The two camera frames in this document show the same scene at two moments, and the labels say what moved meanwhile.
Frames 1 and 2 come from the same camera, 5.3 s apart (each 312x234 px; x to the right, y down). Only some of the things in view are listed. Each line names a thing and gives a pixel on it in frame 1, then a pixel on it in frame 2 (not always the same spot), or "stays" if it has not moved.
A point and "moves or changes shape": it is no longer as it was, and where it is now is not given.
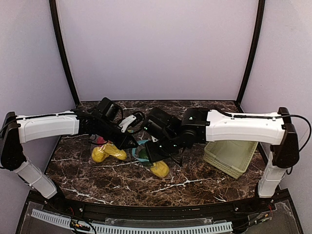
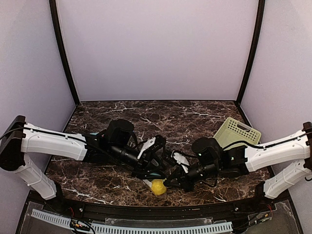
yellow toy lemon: (160, 168) moves or changes shape
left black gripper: (124, 139) → (148, 163)
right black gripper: (153, 148) → (182, 175)
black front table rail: (124, 212) stays
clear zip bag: (161, 168) moves or changes shape
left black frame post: (53, 6) stays
